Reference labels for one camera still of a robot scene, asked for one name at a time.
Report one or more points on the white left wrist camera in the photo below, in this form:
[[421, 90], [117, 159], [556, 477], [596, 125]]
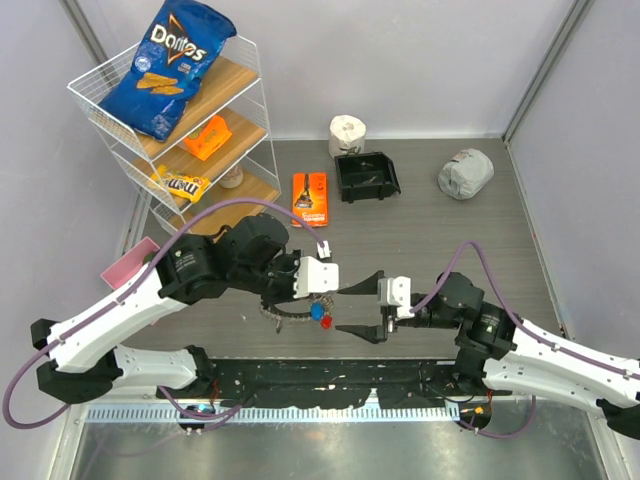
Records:
[[316, 275]]

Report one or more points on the white toilet paper roll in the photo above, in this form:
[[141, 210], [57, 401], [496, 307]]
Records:
[[347, 135]]

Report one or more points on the black plastic storage bin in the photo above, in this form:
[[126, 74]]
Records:
[[381, 190]]

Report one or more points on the orange razor box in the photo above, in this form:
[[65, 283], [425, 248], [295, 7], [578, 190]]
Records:
[[310, 198]]

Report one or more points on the orange snack box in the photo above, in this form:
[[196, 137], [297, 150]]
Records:
[[204, 141]]

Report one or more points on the green lime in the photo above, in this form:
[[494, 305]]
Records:
[[148, 258]]

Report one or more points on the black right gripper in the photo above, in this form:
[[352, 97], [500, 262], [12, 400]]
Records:
[[374, 333]]

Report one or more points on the pink plastic tray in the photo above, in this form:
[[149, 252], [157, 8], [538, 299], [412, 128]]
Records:
[[129, 264]]

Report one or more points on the white wire wooden shelf rack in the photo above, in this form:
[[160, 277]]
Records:
[[233, 88]]

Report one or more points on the blue tag key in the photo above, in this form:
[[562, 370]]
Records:
[[317, 311]]

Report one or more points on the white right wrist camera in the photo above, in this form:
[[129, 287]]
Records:
[[394, 293]]

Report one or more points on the yellow M&M candy bag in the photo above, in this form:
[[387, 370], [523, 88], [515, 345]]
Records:
[[181, 185]]

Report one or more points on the keys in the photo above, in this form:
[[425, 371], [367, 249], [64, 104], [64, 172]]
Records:
[[365, 172]]

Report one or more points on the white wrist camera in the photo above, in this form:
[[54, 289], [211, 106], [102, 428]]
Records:
[[316, 275], [394, 293]]

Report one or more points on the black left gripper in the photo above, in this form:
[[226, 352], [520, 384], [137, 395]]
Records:
[[293, 260]]

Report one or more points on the blue Doritos chip bag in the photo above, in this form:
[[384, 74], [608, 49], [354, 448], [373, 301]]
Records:
[[179, 47]]

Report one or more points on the grey wrapped paper bundle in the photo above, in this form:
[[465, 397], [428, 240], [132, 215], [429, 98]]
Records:
[[465, 174]]

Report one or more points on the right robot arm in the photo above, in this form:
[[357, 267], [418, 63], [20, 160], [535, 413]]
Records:
[[501, 351]]

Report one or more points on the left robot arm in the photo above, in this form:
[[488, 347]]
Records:
[[87, 357]]

